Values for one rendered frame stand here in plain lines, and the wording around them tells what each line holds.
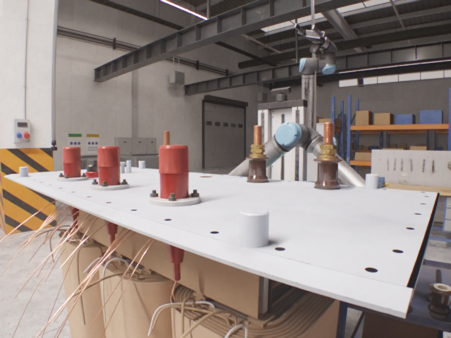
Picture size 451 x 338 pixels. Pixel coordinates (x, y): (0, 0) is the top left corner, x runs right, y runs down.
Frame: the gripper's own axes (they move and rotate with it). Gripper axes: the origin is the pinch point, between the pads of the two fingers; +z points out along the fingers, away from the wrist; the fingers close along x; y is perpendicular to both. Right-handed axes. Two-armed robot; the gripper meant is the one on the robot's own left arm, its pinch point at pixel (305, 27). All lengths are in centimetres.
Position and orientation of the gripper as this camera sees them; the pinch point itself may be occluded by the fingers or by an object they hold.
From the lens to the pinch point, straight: 189.5
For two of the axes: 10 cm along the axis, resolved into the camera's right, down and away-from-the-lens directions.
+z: -7.2, -1.4, -6.8
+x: 5.9, 4.1, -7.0
